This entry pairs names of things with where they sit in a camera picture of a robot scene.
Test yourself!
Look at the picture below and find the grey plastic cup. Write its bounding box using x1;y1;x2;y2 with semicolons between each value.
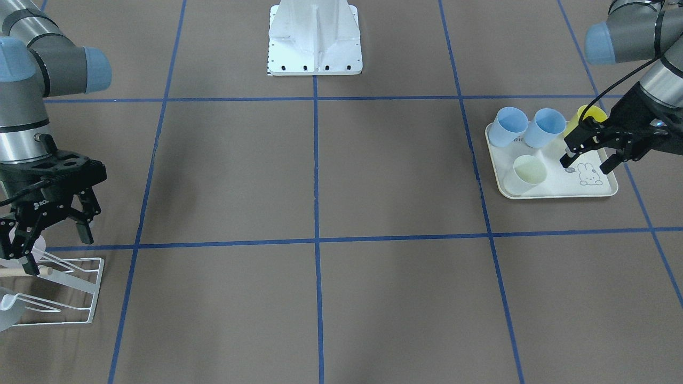
1;287;26;332

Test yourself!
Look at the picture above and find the yellow plastic cup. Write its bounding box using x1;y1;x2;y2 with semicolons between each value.
563;105;608;138

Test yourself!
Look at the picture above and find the cream plastic tray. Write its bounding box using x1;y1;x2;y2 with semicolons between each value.
485;123;619;200

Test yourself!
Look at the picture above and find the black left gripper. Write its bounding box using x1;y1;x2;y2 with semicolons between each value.
560;83;682;175

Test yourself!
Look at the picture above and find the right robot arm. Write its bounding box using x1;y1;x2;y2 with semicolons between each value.
1;1;112;276

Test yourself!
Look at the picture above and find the white camera mast base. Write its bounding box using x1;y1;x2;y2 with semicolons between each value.
267;1;363;76

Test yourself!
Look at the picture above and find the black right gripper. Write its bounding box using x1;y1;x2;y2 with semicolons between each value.
1;151;107;276

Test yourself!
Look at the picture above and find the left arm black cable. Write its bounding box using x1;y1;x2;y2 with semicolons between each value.
578;53;668;126

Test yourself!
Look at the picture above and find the cream white plastic cup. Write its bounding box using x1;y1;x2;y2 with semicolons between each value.
503;155;548;197

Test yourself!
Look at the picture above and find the blue plastic cup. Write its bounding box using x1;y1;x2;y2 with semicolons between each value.
523;108;567;149
487;107;529;147

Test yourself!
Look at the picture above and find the blue plastic cup near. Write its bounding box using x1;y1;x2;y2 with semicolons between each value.
523;108;567;149

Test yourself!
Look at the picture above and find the blue plastic cup far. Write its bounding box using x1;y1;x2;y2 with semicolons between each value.
487;107;529;147

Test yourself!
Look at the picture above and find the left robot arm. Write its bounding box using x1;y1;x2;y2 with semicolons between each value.
560;1;682;173

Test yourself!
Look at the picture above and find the white wire cup rack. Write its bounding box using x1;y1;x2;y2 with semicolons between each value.
2;250;105;327

